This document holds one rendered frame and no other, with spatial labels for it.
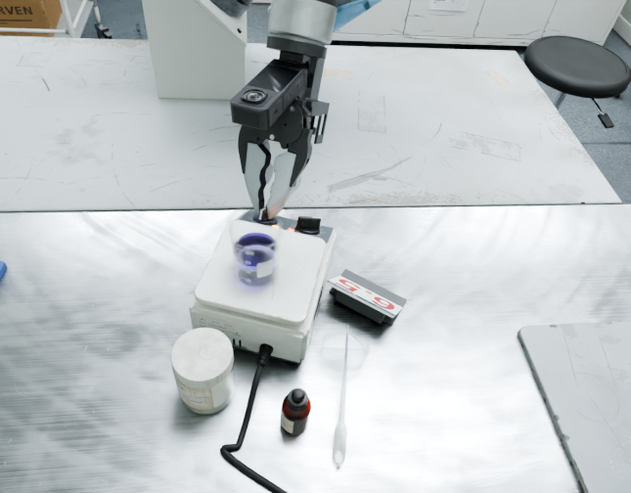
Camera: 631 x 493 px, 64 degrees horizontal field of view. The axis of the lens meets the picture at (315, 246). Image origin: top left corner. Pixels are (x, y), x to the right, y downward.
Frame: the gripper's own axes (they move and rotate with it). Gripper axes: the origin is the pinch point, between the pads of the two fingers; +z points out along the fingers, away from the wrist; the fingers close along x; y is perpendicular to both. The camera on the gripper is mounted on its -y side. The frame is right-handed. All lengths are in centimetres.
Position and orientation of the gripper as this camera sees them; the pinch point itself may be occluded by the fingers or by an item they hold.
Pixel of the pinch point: (263, 208)
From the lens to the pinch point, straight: 64.4
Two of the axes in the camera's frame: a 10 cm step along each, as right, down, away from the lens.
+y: 3.6, -2.4, 9.0
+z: -1.8, 9.3, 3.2
